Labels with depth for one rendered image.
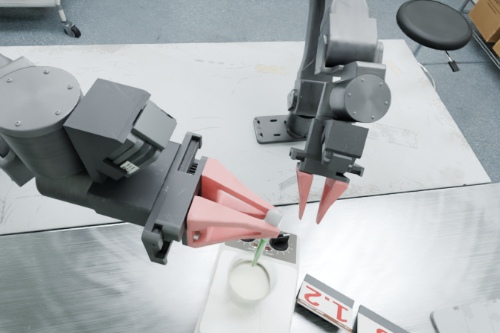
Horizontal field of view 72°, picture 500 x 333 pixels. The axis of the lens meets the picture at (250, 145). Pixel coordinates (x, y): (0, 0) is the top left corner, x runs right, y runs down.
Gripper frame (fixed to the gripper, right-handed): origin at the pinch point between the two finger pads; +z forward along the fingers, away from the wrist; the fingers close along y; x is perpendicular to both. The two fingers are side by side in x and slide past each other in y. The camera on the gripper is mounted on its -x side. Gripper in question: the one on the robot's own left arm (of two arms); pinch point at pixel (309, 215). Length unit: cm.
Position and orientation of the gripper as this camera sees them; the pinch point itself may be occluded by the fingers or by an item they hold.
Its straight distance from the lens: 53.2
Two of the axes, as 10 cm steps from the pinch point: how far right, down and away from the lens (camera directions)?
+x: 0.6, -0.7, 10.0
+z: -2.4, 9.7, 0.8
